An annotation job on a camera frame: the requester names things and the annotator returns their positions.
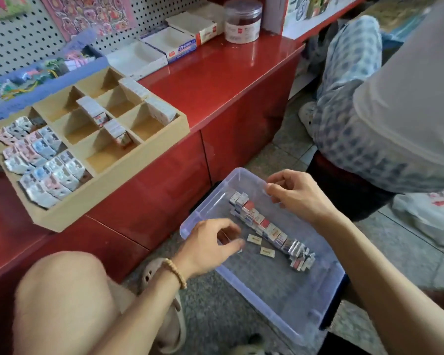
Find person's right hand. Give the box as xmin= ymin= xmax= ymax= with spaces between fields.
xmin=264 ymin=168 xmax=341 ymax=226

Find person's left hand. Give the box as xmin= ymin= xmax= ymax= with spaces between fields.
xmin=174 ymin=218 xmax=247 ymax=280

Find clear plastic storage bin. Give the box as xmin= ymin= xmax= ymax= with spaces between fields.
xmin=179 ymin=168 xmax=346 ymax=346

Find wooden compartment tray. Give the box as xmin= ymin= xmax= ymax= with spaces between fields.
xmin=0 ymin=66 xmax=190 ymax=234

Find person's right forearm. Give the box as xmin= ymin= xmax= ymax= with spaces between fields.
xmin=314 ymin=214 xmax=444 ymax=355

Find person's left forearm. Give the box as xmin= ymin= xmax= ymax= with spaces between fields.
xmin=92 ymin=266 xmax=186 ymax=355

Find person's left cream clog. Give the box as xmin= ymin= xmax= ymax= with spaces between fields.
xmin=139 ymin=256 xmax=187 ymax=354

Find person's left leg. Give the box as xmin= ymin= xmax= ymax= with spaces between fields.
xmin=13 ymin=251 xmax=145 ymax=355

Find blue box of trinkets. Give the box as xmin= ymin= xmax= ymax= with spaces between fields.
xmin=0 ymin=29 xmax=111 ymax=126

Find black stool red cushion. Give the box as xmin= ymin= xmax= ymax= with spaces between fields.
xmin=305 ymin=150 xmax=398 ymax=222

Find crumpled white plastic bag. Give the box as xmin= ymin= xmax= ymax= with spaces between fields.
xmin=391 ymin=190 xmax=444 ymax=249

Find red display counter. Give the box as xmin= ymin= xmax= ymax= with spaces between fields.
xmin=0 ymin=29 xmax=306 ymax=355

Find black shorts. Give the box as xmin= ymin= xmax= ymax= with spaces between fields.
xmin=318 ymin=332 xmax=371 ymax=355

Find round clear plastic jar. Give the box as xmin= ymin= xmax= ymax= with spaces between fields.
xmin=223 ymin=0 xmax=263 ymax=45

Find white side shelf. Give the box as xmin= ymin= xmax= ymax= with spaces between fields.
xmin=262 ymin=0 xmax=371 ymax=41

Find pink sticker pack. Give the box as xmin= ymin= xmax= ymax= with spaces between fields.
xmin=38 ymin=0 xmax=138 ymax=41

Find white pegboard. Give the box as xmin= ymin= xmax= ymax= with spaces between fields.
xmin=0 ymin=0 xmax=208 ymax=78

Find green edged sticker pack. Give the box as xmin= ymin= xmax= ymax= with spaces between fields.
xmin=0 ymin=0 xmax=32 ymax=21

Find beaded wooden bracelet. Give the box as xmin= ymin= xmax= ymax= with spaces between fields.
xmin=161 ymin=257 xmax=188 ymax=290

